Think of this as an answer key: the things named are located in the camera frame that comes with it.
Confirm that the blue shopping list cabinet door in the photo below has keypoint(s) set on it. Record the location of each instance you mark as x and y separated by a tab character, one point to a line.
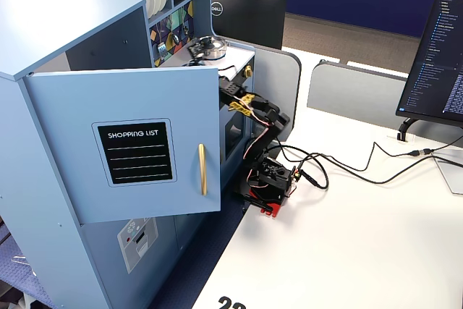
144	99

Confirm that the silver toy ladle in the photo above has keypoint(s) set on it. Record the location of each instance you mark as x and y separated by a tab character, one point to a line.
175	38

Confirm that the grey flat base plate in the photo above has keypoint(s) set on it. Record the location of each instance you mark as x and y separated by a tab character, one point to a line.
452	175

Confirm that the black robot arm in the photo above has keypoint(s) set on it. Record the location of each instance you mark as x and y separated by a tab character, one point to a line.
269	117

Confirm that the monitor with code screen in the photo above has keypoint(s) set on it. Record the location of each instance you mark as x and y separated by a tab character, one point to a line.
439	59

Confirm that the silver toy spatula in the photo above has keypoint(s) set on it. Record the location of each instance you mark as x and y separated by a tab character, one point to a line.
162	48

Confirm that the silver pot with lid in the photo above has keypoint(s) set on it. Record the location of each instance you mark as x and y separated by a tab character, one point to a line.
215	45

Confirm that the black number sticker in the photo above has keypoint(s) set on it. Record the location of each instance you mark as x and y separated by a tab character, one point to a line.
231	303

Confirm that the black Dell monitor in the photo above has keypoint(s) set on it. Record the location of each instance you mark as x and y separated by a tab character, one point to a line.
249	19

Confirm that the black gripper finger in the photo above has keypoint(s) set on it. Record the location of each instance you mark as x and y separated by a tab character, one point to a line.
195	49
197	62

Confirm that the gold oven knob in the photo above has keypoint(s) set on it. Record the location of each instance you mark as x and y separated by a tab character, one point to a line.
248	71

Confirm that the red table clamp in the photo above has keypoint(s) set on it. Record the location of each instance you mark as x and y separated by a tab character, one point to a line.
272	210

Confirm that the grey rounded desk divider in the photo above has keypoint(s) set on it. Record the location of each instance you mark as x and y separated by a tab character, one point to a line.
278	70

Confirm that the blue toy kitchen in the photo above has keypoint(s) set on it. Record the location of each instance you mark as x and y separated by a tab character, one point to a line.
43	19

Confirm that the grey low desk divider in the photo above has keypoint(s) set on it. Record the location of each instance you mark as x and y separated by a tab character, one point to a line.
354	92

